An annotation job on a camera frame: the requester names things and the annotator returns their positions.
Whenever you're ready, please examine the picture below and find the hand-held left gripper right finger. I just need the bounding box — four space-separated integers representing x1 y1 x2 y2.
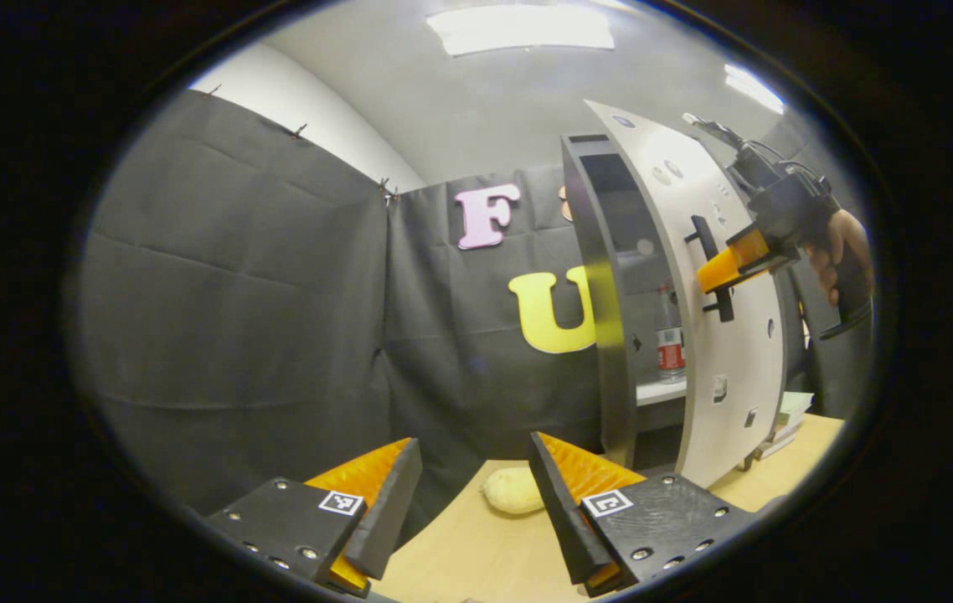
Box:
528 432 755 599

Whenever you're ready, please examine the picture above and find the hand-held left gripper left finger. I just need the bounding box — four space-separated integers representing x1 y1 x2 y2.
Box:
204 437 425 600

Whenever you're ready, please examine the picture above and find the black door handle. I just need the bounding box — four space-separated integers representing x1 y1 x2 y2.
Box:
684 214 735 323

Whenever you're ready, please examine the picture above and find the white cabinet door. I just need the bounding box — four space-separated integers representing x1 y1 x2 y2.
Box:
584 99 789 489

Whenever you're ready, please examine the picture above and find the clear plastic bottle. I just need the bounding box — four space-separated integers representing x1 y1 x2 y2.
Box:
655 283 687 384

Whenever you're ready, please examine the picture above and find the grey cabinet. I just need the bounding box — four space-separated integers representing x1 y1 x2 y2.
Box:
562 132 695 470

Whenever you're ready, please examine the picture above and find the pale yellow round bun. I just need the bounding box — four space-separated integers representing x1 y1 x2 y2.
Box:
482 466 546 515

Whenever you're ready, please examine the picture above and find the small ceiling light panel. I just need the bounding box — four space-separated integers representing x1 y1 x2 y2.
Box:
724 63 786 116

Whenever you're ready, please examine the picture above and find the green book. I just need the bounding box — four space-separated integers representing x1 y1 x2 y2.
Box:
774 391 814 428

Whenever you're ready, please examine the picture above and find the black backdrop cloth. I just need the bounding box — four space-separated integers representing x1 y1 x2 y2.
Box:
75 88 871 516

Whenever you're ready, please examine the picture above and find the large ceiling light panel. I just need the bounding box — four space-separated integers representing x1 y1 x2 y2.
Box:
426 4 616 57

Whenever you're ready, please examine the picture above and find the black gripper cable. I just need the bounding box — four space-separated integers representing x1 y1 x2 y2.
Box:
682 113 829 181

